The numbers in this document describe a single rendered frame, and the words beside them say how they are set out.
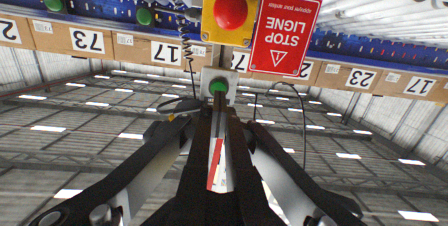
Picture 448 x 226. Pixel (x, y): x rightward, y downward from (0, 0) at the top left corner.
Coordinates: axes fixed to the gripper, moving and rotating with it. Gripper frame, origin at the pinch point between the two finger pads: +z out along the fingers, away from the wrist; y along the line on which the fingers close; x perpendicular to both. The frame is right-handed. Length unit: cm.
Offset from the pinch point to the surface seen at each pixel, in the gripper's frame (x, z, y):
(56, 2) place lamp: 14, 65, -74
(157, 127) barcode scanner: -9.5, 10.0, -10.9
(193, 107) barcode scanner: -3.5, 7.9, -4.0
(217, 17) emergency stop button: 10.0, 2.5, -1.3
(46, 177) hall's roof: -703, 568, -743
